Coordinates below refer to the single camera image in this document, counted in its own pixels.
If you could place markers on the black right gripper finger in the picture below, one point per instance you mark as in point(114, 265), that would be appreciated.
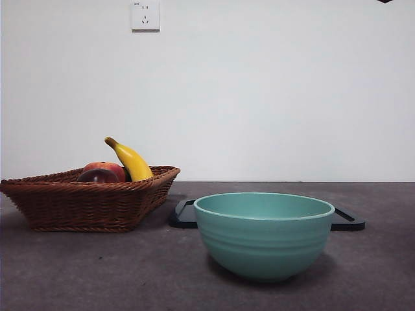
point(386, 1)

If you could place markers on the red orange peach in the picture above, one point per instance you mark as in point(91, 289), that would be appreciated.
point(113, 168)

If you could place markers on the dark red plum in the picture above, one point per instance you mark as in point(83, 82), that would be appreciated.
point(97, 176)

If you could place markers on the teal ribbed bowl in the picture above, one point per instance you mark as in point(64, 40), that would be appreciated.
point(264, 246)

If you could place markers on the dark rectangular tray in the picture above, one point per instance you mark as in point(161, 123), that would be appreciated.
point(183, 217)

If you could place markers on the brown wicker basket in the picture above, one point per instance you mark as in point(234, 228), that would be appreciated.
point(81, 207)

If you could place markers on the white wall socket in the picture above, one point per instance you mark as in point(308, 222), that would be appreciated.
point(145, 16)

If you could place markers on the yellow banana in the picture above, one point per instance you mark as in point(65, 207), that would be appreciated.
point(134, 163)

